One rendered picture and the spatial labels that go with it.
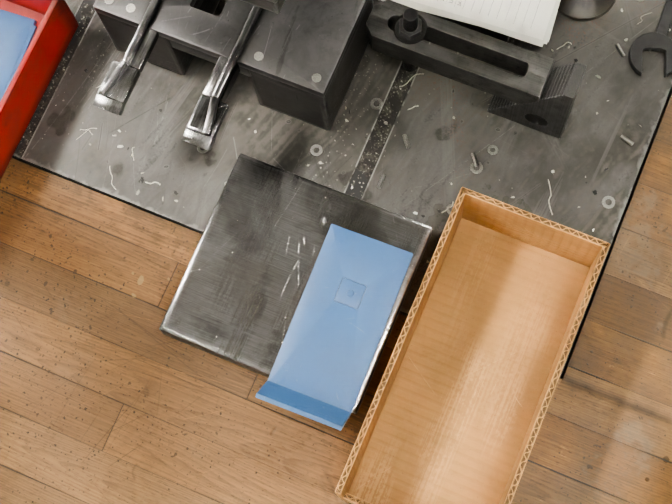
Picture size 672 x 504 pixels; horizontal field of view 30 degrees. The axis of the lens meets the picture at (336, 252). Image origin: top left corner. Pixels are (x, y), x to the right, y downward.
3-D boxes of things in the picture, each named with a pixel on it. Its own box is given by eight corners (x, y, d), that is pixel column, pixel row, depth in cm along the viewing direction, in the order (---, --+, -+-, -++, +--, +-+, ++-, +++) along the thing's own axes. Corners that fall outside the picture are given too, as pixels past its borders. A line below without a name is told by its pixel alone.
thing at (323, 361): (259, 402, 98) (254, 396, 95) (331, 224, 101) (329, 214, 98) (342, 435, 97) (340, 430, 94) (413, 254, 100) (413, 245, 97)
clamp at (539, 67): (364, 69, 106) (360, 18, 97) (379, 34, 107) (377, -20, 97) (530, 130, 104) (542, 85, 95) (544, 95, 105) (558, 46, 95)
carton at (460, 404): (339, 499, 98) (334, 492, 91) (457, 215, 104) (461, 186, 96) (492, 565, 96) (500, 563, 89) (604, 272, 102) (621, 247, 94)
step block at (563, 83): (486, 111, 105) (494, 69, 96) (499, 81, 105) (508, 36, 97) (559, 138, 104) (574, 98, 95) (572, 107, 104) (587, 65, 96)
